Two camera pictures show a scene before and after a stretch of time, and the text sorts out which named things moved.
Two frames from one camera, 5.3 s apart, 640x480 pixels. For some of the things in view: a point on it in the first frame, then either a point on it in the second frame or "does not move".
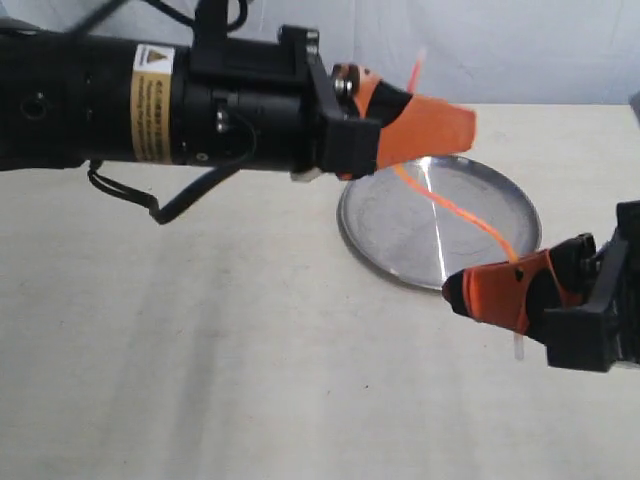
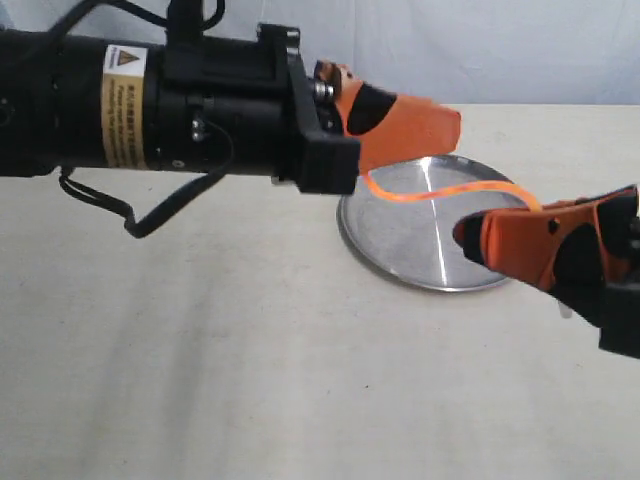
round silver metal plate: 420,241 does not move
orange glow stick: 440,199 to 413,197
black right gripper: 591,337 to 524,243
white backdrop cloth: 483,52 does not move
